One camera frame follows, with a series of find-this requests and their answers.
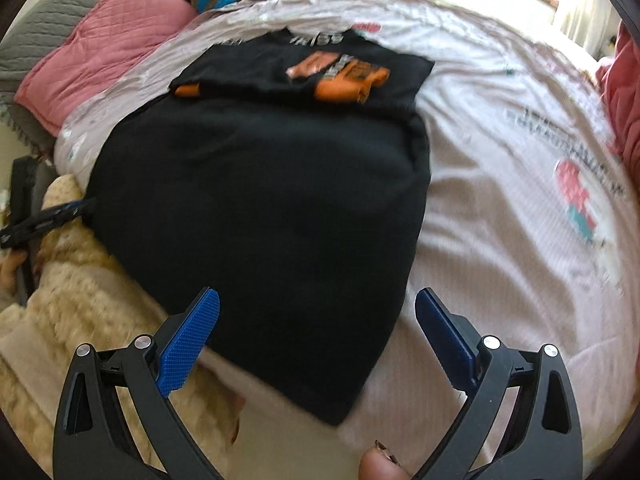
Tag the crumpled pink blanket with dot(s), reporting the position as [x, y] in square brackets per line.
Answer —
[622, 85]

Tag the black upright frame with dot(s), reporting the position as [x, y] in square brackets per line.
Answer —
[25, 180]

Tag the fluffy beige rug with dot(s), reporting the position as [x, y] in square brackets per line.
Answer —
[75, 300]

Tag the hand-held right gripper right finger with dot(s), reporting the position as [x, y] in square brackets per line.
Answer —
[447, 340]

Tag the black sweatshirt with orange cuffs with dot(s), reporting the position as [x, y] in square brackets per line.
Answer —
[260, 200]

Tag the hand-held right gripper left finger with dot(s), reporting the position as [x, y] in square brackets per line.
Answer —
[192, 340]

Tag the person's left hand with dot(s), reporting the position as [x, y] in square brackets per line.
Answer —
[12, 267]

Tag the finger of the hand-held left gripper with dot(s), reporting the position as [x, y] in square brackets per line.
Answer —
[65, 208]

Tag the pink quilted pillow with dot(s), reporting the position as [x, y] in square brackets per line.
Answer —
[105, 45]

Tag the grey quilted pillow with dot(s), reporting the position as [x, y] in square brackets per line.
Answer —
[45, 15]

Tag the person's right hand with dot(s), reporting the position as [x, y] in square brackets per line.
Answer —
[382, 465]

